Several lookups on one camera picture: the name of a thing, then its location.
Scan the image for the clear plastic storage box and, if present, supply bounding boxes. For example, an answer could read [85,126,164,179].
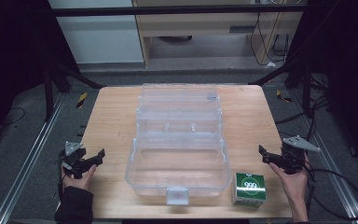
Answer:
[124,82,233,206]

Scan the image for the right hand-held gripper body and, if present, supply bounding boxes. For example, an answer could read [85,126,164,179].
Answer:
[280,134,322,175]

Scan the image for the aluminium floor rail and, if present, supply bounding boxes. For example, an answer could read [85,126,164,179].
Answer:
[288,90,358,224]
[0,92,67,224]

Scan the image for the black floor cables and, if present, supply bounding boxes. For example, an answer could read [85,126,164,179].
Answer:
[274,73,332,141]

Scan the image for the black metal stand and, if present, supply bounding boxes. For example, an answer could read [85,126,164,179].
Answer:
[42,59,106,123]
[248,52,316,119]

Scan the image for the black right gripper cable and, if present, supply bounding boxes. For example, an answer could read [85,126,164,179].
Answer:
[304,161,358,221]

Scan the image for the person's left hand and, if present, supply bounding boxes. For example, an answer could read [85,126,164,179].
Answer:
[61,163,98,191]

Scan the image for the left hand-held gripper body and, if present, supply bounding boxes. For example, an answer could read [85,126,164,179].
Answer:
[57,141,88,180]

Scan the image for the thin black floor cable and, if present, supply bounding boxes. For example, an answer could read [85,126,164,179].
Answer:
[0,106,26,128]

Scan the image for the yellow-handled tool on floor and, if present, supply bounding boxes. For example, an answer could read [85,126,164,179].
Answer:
[76,91,89,109]

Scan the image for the light wooden desk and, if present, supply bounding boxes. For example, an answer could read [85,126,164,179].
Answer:
[131,0,306,68]

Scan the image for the green and white carton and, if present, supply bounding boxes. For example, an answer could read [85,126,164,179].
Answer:
[231,172,268,208]

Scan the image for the person's right hand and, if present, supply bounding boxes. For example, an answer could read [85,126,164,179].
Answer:
[268,154,311,204]

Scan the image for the black hanging cables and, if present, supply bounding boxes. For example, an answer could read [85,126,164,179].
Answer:
[249,12,292,67]

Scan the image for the white cabinet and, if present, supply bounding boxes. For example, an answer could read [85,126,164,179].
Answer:
[48,0,145,65]

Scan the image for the black horizontal frame bar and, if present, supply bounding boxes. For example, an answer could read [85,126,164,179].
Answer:
[49,4,307,18]

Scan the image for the yellow and black tape marker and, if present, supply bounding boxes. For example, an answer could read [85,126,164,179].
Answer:
[275,89,294,104]

